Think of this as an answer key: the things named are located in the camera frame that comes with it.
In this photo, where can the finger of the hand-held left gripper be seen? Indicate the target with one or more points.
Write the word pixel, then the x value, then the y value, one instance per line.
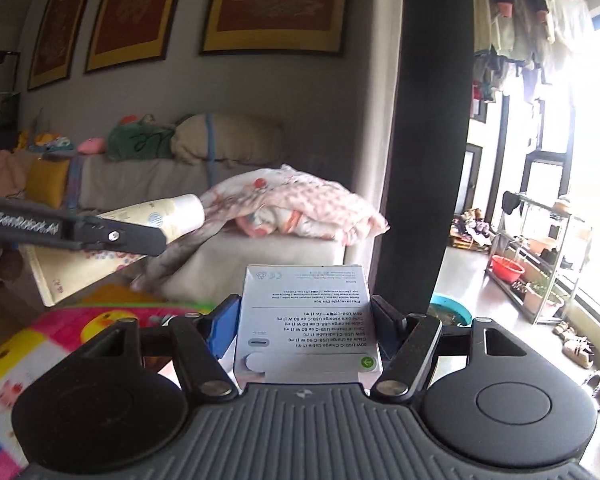
pixel 125 237

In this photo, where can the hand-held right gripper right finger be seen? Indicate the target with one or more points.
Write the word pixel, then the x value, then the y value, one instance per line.
pixel 387 327

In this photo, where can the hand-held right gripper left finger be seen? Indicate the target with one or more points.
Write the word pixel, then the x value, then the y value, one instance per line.
pixel 222 329

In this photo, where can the cream squeeze tube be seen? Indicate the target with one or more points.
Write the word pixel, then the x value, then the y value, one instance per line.
pixel 177 216

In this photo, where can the white printed cardboard box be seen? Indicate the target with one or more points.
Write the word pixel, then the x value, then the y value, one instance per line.
pixel 310 320

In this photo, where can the yellow cushion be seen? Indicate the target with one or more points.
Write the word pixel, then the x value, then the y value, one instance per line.
pixel 47 182

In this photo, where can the peach cloth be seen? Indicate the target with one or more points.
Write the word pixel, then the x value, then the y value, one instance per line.
pixel 2 172

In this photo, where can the cream printed board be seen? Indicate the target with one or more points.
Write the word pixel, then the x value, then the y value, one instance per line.
pixel 75 270

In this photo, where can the blue cloth strip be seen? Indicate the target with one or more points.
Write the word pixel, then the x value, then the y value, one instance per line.
pixel 74 185

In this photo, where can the teal plastic basin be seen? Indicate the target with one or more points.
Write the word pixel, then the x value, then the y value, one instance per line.
pixel 450 312

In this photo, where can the blue toy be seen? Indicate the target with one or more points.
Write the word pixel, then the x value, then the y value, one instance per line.
pixel 52 142

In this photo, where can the pink plush toy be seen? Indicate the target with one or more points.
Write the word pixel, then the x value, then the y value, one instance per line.
pixel 91 146

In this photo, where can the green plush toy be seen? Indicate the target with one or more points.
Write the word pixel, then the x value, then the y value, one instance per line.
pixel 137 140

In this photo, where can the beige covered sofa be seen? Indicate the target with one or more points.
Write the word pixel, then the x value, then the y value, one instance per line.
pixel 290 255

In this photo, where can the pile of shoes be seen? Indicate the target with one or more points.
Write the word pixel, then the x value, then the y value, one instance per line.
pixel 472 230

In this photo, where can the red plastic basin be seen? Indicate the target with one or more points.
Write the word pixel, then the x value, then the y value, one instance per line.
pixel 507 269

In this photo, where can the colourful cartoon play mat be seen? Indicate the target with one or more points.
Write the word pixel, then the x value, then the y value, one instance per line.
pixel 30 360

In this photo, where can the beige pillow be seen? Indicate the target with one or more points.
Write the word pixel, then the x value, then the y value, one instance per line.
pixel 230 137

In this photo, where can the pink patterned blanket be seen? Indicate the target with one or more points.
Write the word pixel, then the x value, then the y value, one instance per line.
pixel 300 200

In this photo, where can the metal shoe rack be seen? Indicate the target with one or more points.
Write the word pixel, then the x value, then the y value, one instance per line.
pixel 545 260

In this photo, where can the beige sandals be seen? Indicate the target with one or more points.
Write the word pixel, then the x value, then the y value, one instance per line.
pixel 575 345

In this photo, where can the row of hanging clothes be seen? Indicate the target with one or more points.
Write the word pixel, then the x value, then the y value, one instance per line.
pixel 525 25

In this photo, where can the red framed wall picture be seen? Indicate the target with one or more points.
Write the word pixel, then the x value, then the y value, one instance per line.
pixel 130 10
pixel 55 25
pixel 275 5

